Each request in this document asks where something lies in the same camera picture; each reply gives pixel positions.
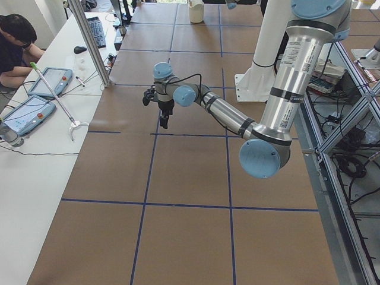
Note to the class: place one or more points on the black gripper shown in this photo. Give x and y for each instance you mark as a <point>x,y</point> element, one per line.
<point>165,105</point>

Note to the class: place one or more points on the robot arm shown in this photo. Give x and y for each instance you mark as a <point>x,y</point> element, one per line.
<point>292,36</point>
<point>231,4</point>

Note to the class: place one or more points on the long metal grabber stick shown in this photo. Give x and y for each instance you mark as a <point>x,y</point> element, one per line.
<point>74,123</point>

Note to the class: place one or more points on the black computer mouse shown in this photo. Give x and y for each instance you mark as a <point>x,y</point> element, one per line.
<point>79,49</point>

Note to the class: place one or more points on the blue teach pendant far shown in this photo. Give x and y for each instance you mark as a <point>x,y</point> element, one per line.
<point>58,79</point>

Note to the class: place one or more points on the blue teach pendant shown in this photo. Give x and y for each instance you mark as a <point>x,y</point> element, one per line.
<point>58,79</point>
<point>28,115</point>

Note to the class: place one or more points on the white plastic basket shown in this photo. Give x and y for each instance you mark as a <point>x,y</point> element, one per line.
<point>196,11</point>

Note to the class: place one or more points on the black keyboard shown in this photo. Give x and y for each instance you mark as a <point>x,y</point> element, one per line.
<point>97,31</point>

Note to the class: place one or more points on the blue teach pendant near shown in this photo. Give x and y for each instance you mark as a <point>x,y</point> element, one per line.
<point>28,115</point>

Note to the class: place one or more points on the clear water bottle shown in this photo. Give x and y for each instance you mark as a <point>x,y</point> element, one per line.
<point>10,136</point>

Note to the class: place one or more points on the person bent over desk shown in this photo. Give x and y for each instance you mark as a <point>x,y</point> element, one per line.
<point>18,50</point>

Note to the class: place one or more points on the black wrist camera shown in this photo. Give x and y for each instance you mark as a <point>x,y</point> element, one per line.
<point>149,96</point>

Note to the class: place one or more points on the aluminium frame post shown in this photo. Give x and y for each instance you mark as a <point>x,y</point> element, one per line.
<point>85,30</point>

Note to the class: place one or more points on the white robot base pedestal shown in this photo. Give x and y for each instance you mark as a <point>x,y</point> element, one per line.
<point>255,84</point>

